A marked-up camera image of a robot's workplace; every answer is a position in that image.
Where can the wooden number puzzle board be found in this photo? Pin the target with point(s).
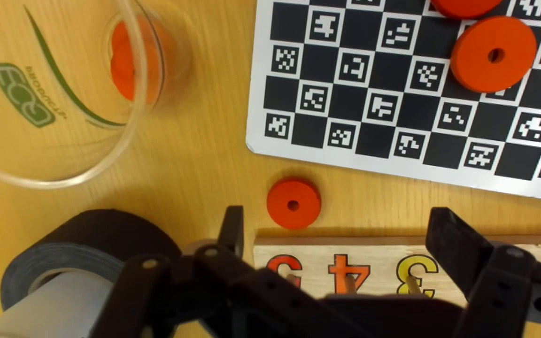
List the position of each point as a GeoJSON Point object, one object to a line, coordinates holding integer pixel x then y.
{"type": "Point", "coordinates": [375, 251]}

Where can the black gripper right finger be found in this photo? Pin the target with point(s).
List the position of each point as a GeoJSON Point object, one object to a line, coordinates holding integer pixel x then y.
{"type": "Point", "coordinates": [501, 289]}

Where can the orange disc with hole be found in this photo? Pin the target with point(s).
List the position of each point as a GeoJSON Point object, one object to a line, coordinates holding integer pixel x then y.
{"type": "Point", "coordinates": [129, 63]}
{"type": "Point", "coordinates": [464, 9]}
{"type": "Point", "coordinates": [281, 210]}
{"type": "Point", "coordinates": [477, 63]}

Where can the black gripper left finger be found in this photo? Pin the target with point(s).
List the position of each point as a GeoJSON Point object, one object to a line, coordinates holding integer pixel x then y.
{"type": "Point", "coordinates": [176, 294]}

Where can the black white checkerboard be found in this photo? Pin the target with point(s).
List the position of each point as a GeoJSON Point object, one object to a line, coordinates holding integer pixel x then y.
{"type": "Point", "coordinates": [375, 138]}

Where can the clear plastic cup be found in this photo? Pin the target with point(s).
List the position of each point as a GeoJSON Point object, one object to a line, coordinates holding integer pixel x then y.
{"type": "Point", "coordinates": [18, 101]}

